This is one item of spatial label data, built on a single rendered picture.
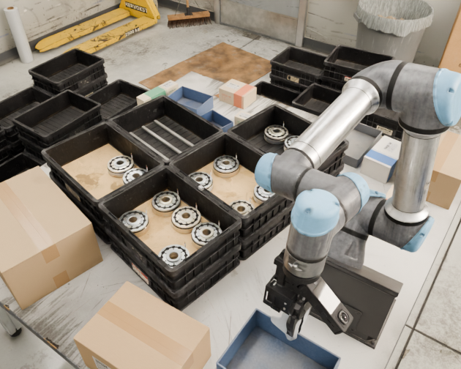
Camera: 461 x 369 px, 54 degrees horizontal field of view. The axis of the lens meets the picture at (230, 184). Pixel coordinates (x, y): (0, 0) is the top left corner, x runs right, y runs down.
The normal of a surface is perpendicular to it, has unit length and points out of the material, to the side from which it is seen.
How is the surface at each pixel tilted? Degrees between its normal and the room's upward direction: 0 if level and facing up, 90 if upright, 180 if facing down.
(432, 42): 90
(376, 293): 90
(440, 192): 90
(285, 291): 7
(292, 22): 90
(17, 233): 0
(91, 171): 0
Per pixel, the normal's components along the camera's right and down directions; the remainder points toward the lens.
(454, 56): -0.55, 0.36
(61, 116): 0.00, -0.74
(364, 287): -0.55, 0.56
